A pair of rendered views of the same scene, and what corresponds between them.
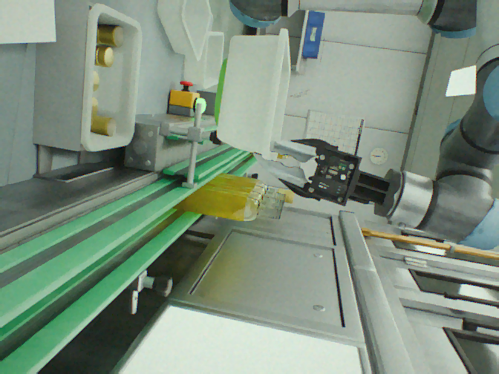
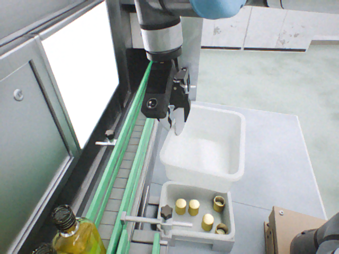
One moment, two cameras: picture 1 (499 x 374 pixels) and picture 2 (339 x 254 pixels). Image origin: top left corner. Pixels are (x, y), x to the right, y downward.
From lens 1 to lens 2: 1.08 m
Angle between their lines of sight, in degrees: 130
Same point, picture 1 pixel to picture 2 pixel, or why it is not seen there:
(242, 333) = (73, 106)
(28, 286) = not seen: hidden behind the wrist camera
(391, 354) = (23, 11)
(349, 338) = (38, 50)
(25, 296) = not seen: hidden behind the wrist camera
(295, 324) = (54, 90)
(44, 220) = (152, 140)
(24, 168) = (154, 190)
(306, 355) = (65, 67)
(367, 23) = not seen: outside the picture
